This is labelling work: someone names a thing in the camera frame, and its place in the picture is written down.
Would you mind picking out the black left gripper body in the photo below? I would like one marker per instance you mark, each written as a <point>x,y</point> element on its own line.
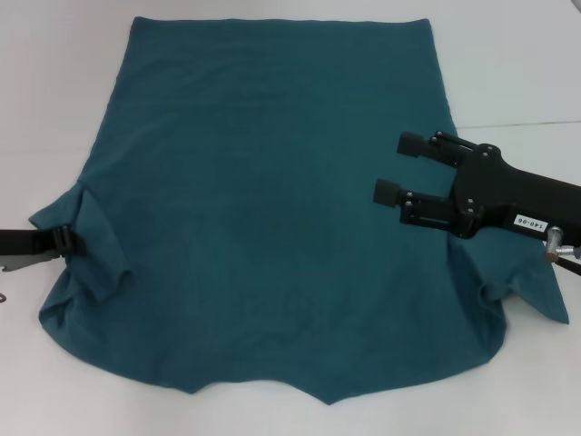
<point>9,240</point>

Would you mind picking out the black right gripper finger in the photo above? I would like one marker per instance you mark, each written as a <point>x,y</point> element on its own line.
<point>409,145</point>
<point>386,193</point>

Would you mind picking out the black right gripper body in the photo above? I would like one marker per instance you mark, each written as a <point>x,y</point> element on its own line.
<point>508,195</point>

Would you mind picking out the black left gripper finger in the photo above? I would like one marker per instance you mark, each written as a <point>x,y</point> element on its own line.
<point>41,261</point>
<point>41,240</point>

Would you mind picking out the blue shirt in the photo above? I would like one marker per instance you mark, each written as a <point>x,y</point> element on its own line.
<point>249,181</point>

